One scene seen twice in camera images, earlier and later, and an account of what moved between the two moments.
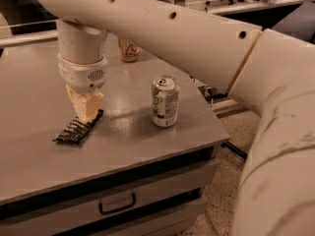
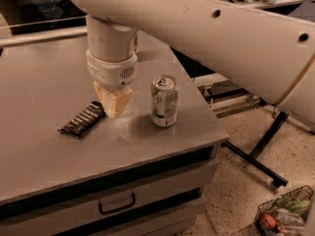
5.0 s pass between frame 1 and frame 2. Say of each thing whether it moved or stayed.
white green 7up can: stayed
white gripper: moved
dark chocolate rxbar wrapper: moved
